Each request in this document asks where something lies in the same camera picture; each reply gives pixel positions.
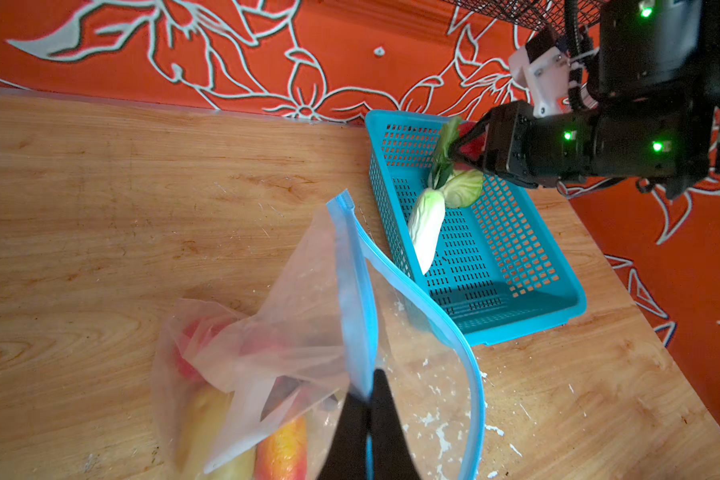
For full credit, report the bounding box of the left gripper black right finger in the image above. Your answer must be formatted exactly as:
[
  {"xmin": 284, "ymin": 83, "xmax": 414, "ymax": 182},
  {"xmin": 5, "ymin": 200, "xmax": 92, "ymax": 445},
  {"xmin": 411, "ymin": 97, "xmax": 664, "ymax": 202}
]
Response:
[{"xmin": 368, "ymin": 369, "xmax": 420, "ymax": 480}]

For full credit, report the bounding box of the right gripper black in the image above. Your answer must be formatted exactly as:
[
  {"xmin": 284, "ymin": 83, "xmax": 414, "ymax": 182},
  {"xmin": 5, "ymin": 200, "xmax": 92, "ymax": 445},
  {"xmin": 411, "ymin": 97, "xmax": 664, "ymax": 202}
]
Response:
[{"xmin": 452, "ymin": 83, "xmax": 720, "ymax": 198}]

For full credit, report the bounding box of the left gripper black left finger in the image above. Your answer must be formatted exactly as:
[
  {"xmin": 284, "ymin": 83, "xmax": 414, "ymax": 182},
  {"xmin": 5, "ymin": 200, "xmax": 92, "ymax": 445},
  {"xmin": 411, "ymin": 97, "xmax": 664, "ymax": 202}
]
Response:
[{"xmin": 317, "ymin": 393, "xmax": 371, "ymax": 480}]

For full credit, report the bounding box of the orange yellow mango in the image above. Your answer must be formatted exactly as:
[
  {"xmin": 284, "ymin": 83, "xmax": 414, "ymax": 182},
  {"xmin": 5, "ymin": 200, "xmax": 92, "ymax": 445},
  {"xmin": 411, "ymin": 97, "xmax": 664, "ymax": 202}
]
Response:
[{"xmin": 254, "ymin": 416, "xmax": 308, "ymax": 480}]

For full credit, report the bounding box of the clear zip top bag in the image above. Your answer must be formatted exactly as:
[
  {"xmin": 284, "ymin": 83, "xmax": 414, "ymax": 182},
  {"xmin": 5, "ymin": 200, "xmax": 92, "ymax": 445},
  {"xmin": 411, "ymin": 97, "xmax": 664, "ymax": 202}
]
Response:
[{"xmin": 152, "ymin": 192, "xmax": 485, "ymax": 479}]

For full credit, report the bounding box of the red fruit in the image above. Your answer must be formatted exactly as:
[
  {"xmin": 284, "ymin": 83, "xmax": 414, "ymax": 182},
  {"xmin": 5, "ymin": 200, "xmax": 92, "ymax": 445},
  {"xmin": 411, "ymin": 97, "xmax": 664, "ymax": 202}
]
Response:
[
  {"xmin": 172, "ymin": 318, "xmax": 232, "ymax": 383},
  {"xmin": 452, "ymin": 121, "xmax": 486, "ymax": 161}
]

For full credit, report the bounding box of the white radish with leaves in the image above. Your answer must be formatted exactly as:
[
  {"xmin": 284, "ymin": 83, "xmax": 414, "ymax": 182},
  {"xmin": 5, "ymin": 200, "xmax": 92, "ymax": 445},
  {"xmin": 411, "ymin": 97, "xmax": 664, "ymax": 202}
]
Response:
[{"xmin": 407, "ymin": 116, "xmax": 462, "ymax": 274}]

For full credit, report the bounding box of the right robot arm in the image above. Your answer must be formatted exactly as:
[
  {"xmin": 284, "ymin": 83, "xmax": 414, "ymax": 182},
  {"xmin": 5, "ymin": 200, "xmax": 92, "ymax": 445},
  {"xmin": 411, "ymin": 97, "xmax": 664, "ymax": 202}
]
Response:
[{"xmin": 448, "ymin": 1, "xmax": 720, "ymax": 199}]

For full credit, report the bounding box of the teal plastic basket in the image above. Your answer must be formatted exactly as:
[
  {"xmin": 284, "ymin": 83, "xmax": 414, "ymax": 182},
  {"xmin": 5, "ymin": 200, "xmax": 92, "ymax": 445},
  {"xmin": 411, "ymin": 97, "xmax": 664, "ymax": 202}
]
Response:
[{"xmin": 365, "ymin": 110, "xmax": 587, "ymax": 346}]

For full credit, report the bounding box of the green cabbage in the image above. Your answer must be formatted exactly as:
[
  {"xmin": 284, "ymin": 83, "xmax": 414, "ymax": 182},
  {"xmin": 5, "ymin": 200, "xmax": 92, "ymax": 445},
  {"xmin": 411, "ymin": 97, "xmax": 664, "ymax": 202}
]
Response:
[{"xmin": 440, "ymin": 169, "xmax": 485, "ymax": 209}]

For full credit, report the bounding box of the black wire wall basket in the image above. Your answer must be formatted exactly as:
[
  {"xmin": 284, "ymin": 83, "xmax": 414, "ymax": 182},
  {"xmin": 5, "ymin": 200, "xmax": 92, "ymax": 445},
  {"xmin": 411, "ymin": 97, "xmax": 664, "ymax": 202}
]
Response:
[{"xmin": 446, "ymin": 0, "xmax": 608, "ymax": 34}]

